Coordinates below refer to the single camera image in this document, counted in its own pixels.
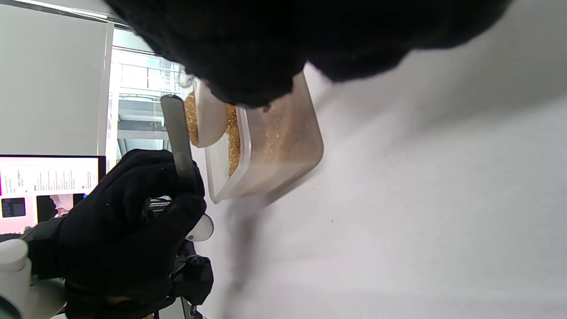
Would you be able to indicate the person's right hand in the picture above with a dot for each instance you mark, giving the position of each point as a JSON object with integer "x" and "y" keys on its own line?
{"x": 266, "y": 40}

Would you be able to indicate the person's left hand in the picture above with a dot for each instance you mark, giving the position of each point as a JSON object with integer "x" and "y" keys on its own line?
{"x": 119, "y": 235}

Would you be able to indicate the white plastic coffee spoon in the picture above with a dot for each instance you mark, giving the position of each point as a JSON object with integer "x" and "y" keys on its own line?
{"x": 212, "y": 124}

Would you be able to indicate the scooped brown sugar granules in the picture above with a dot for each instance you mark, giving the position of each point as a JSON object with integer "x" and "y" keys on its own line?
{"x": 191, "y": 119}

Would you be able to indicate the grey disposable spoon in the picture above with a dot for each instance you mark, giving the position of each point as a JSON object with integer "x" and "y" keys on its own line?
{"x": 177, "y": 128}

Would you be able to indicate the clear plastic sugar container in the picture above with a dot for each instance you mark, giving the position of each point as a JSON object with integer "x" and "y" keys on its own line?
{"x": 283, "y": 173}

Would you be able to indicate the computer monitor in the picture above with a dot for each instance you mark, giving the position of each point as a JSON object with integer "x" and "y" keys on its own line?
{"x": 48, "y": 177}

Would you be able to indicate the black white hand controller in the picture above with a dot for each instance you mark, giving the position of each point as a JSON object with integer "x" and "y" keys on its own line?
{"x": 22, "y": 283}

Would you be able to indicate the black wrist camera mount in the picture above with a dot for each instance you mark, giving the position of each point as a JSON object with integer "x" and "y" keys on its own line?
{"x": 195, "y": 274}

